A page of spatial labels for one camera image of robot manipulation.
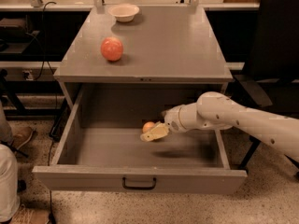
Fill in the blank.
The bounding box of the orange fruit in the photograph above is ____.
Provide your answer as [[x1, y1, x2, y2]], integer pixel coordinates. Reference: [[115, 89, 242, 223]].
[[142, 121, 155, 133]]

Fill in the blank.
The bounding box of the red apple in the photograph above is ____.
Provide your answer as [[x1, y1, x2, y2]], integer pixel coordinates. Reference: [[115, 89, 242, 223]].
[[100, 37, 123, 62]]

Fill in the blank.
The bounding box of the black drawer handle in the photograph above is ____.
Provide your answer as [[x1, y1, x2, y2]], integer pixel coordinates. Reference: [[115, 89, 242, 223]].
[[122, 177, 157, 190]]

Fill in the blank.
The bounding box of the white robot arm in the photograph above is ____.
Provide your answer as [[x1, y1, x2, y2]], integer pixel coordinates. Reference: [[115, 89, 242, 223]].
[[140, 91, 299, 161]]

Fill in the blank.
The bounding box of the black office chair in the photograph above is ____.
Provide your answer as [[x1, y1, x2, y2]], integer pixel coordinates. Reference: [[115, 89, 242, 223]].
[[223, 0, 299, 180]]

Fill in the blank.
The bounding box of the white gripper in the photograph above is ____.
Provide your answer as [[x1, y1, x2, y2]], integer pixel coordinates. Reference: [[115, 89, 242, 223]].
[[140, 105, 182, 142]]

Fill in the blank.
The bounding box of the white paper bowl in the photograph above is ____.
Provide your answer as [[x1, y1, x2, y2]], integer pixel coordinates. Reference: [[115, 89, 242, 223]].
[[108, 4, 140, 22]]

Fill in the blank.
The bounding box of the brown shoe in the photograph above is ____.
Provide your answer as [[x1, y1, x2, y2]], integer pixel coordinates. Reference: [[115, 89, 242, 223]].
[[12, 127, 34, 149]]

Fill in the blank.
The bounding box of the grey drawer cabinet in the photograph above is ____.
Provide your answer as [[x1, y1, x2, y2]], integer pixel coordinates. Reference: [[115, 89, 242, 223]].
[[54, 6, 232, 105]]

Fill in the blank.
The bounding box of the open grey top drawer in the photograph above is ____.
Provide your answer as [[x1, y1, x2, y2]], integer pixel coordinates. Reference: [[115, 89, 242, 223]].
[[34, 84, 247, 194]]

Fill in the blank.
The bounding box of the person's white trouser leg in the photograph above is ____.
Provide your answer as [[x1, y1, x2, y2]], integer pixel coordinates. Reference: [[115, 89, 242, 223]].
[[0, 145, 20, 222]]

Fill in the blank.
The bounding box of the black cable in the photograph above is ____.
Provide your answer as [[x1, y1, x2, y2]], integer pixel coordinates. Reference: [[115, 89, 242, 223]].
[[24, 1, 58, 82]]

